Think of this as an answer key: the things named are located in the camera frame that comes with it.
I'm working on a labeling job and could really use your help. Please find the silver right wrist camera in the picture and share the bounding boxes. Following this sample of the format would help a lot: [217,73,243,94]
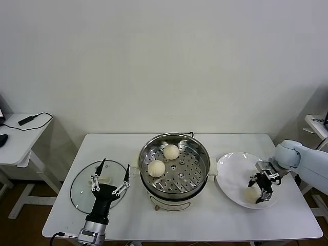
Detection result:
[256,160,282,185]

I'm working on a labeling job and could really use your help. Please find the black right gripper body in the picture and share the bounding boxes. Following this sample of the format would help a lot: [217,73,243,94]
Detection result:
[256,173,274,195]

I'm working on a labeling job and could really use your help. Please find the white steamed baozi bun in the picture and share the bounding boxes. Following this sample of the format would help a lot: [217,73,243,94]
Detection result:
[147,159,166,178]
[163,144,180,160]
[245,187,261,204]

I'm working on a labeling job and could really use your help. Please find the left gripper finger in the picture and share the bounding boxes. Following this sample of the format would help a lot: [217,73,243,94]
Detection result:
[114,164,130,198]
[89,158,107,192]

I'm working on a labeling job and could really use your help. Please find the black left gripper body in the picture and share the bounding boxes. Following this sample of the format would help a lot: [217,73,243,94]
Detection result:
[85,183,119,226]

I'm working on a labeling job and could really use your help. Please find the white electric cooker pot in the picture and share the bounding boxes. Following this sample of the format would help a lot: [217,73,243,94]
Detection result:
[140,176,206,212]

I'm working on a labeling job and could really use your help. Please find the white round plate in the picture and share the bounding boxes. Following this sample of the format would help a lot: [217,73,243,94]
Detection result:
[216,152,281,210]

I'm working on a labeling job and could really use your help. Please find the white side desk with mouse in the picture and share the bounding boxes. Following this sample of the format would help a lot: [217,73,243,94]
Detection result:
[0,112,65,219]

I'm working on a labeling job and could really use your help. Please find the black power adapter with cable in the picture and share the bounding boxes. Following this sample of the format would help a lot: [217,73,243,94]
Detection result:
[3,111,54,132]

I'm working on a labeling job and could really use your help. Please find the steel steamer basket white handles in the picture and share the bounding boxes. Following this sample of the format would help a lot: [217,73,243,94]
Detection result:
[131,132,218,193]

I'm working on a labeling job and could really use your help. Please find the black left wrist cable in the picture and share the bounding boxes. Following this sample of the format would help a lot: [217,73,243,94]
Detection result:
[49,231,79,246]

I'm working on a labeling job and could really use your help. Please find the glass lid white handle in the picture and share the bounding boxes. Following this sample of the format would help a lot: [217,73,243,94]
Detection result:
[70,159,130,213]

